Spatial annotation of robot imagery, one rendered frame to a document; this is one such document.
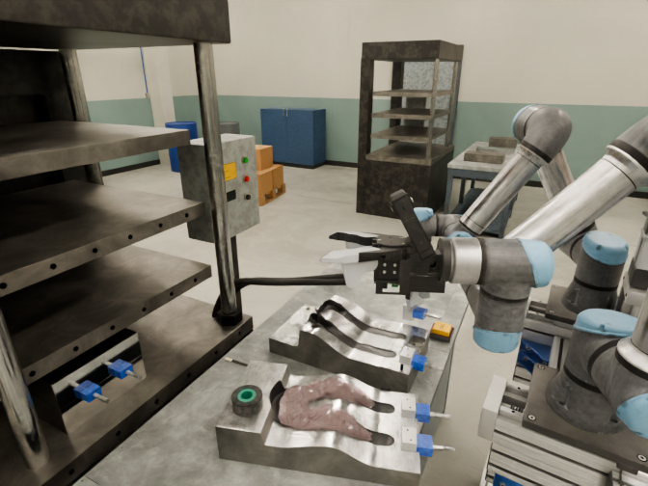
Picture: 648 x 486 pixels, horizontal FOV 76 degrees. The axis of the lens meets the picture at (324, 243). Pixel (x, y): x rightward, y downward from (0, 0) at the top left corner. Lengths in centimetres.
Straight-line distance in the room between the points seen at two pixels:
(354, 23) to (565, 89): 364
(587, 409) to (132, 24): 134
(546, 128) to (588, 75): 625
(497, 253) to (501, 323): 12
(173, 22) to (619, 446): 143
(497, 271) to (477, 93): 698
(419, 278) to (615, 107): 699
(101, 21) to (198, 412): 104
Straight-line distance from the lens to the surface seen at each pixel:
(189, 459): 124
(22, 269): 121
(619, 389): 89
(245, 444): 115
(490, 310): 72
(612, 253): 142
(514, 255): 68
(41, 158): 123
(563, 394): 107
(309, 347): 141
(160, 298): 149
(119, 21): 121
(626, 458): 105
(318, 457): 112
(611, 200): 85
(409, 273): 66
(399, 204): 64
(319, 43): 857
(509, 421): 111
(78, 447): 140
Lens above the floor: 171
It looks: 22 degrees down
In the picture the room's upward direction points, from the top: straight up
